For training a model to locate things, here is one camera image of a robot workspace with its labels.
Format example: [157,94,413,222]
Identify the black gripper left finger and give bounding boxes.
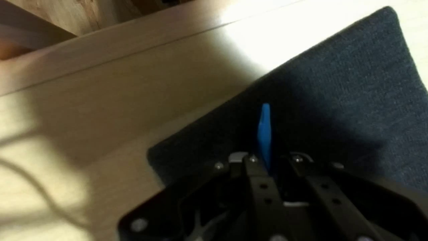
[227,151,287,241]

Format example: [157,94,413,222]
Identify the black beanie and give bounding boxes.
[145,4,428,198]

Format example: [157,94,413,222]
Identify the lint roller with blue handle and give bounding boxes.
[255,102,274,173]

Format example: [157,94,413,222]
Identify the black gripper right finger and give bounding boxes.
[286,151,390,241]

